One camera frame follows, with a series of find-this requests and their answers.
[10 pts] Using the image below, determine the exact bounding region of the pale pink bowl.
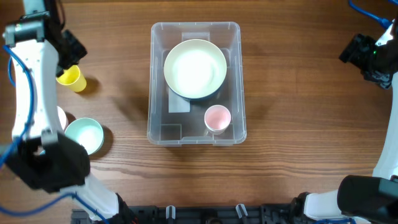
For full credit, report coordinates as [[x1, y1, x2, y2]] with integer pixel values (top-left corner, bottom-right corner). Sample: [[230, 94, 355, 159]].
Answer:
[[57, 106, 68, 131]]

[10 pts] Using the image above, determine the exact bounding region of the white label in bin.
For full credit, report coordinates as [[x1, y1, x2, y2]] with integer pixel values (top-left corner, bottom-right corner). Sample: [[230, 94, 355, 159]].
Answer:
[[168, 88, 190, 113]]

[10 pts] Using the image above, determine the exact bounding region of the cream white plate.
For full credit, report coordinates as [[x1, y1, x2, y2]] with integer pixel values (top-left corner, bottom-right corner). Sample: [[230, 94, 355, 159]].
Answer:
[[164, 39, 228, 98]]

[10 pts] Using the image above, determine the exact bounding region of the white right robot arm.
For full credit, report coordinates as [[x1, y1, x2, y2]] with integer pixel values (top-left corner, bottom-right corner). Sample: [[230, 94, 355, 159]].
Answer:
[[301, 34, 397, 223]]

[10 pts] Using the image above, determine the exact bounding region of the clear plastic storage bin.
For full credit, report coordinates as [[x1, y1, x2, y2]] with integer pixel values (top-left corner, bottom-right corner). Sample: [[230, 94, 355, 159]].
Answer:
[[147, 22, 247, 147]]

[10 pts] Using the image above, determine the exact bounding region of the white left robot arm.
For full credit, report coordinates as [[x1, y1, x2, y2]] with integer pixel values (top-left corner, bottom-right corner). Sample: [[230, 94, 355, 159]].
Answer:
[[1, 0, 137, 223]]

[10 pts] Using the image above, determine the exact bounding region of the mint green bowl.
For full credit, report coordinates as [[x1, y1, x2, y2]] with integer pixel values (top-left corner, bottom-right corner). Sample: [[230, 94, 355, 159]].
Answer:
[[65, 118, 104, 155]]

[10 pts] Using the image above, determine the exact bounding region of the yellow cup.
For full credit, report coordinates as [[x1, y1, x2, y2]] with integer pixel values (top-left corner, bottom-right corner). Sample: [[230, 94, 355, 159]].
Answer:
[[56, 65, 87, 92]]

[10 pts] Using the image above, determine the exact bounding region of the pink cup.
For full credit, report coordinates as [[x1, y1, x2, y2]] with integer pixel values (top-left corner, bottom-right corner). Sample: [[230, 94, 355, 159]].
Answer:
[[204, 105, 232, 135]]

